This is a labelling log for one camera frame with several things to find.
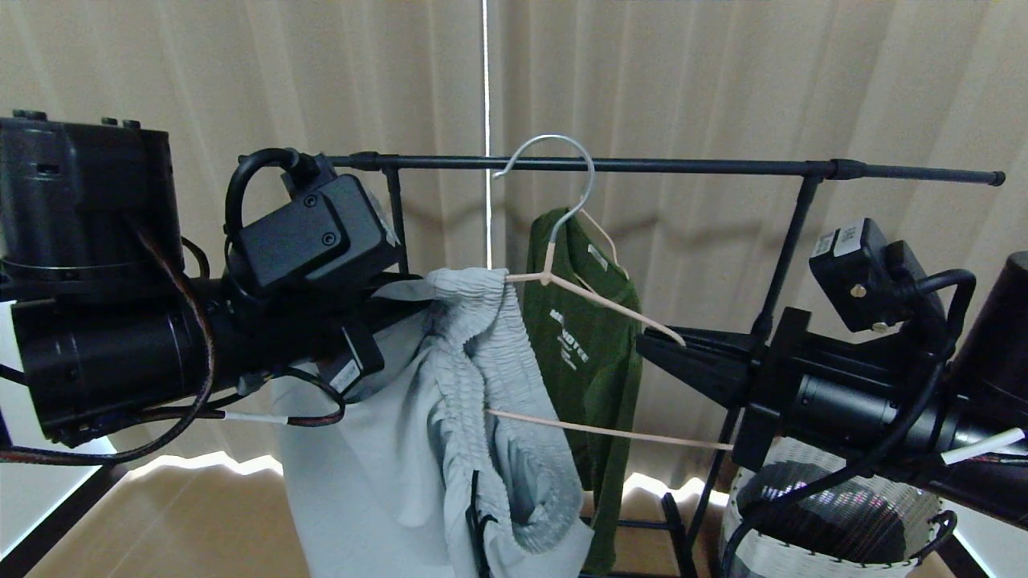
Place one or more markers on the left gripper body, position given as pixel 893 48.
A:
pixel 281 329

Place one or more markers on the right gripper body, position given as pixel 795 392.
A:
pixel 851 393

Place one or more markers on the pale grey shorts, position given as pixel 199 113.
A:
pixel 369 466

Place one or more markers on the green shirt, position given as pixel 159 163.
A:
pixel 594 369

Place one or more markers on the pink clothes hanger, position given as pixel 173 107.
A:
pixel 604 233
pixel 590 181

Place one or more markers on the white laundry basket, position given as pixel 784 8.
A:
pixel 771 554

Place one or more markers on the black clothes rack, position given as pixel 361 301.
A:
pixel 683 166

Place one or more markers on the beige curtain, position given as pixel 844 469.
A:
pixel 723 80

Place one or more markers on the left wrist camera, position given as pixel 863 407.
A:
pixel 313 233

